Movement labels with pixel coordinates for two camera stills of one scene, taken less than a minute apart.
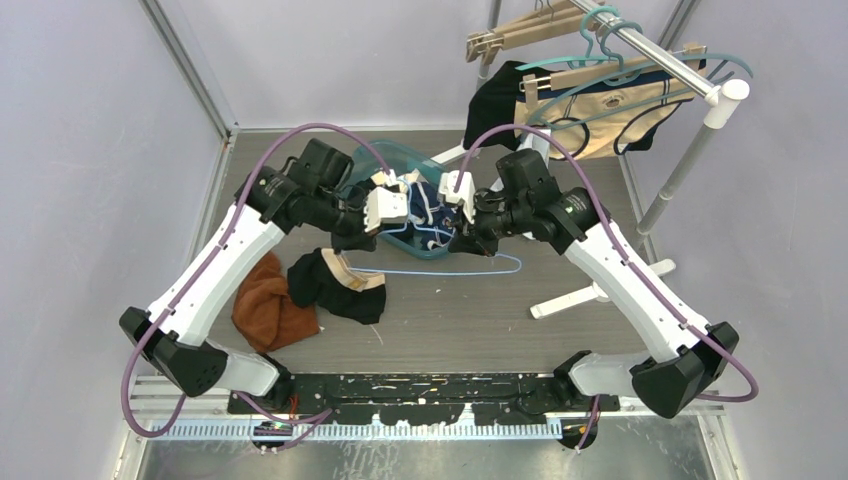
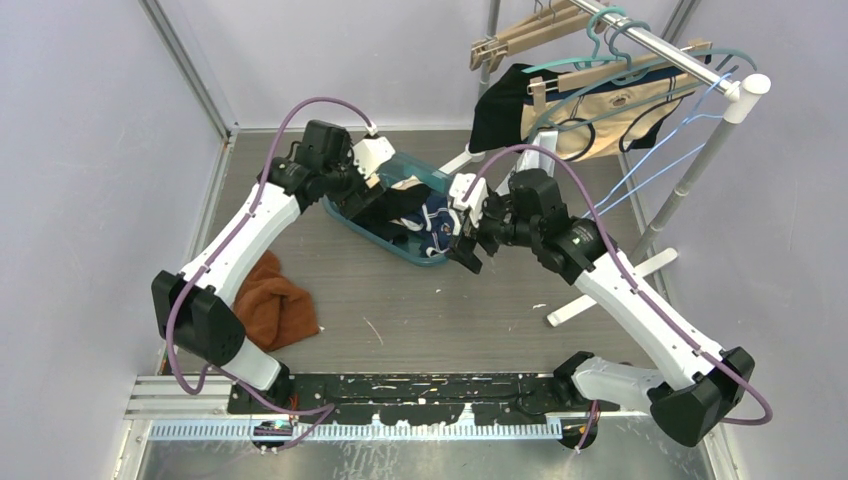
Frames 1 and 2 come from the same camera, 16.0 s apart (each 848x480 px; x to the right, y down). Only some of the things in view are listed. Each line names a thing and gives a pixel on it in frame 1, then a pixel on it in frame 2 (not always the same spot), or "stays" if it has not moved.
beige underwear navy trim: (601, 118) stays
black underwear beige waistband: (325, 278) → (402, 199)
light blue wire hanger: (439, 271) → (621, 195)
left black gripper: (359, 240) → (349, 201)
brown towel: (264, 313) stays
